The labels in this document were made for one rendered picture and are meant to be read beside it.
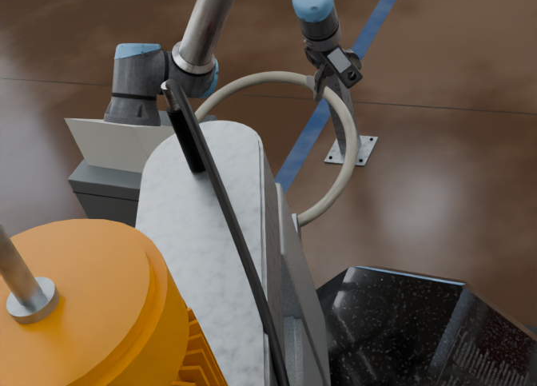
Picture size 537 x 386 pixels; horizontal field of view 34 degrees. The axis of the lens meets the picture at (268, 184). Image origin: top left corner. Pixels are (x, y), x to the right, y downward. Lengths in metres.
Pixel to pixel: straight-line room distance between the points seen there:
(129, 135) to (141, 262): 2.09
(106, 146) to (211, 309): 1.74
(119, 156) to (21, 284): 2.22
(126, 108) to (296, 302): 1.46
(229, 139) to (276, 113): 2.92
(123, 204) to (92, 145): 0.23
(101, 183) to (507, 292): 1.54
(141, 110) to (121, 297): 2.22
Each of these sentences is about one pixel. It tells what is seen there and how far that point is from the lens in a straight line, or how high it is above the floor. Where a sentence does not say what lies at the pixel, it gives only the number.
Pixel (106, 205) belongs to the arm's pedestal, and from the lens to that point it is 3.07.
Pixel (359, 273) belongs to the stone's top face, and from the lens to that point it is 2.45.
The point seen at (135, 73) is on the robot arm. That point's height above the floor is 1.12.
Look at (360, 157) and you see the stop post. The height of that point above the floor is 0.01.
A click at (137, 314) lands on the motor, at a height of 2.08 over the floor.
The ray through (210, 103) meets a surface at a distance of 2.44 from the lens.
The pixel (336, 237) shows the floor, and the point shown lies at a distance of 3.71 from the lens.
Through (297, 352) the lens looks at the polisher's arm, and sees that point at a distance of 1.60.
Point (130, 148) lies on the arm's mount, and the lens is 2.90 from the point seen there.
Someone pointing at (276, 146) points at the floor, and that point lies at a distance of 4.25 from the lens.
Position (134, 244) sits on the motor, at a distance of 0.80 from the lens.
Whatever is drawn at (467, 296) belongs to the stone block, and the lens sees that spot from 2.37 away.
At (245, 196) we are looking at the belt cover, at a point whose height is 1.67.
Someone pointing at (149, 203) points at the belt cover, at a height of 1.67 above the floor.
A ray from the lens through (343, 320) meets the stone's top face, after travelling 2.35.
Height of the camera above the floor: 2.59
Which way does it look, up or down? 40 degrees down
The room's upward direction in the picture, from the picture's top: 18 degrees counter-clockwise
